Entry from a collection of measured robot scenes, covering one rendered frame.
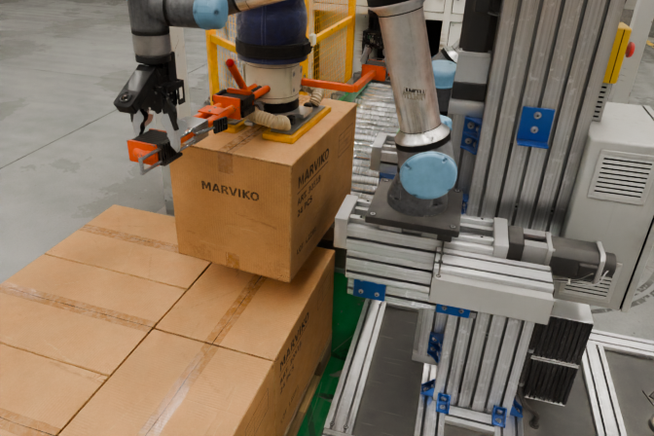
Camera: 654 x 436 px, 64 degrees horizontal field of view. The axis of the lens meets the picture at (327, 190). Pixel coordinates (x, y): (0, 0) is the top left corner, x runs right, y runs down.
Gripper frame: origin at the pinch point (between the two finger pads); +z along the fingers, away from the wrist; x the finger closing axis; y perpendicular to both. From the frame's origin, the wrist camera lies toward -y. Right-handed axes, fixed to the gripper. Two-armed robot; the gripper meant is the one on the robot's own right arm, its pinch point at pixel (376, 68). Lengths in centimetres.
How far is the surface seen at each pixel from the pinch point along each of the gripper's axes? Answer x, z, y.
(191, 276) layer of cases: -46, 65, 56
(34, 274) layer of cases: -96, 65, 75
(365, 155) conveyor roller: -21, 66, -70
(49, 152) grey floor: -277, 120, -94
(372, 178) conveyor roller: -10, 66, -44
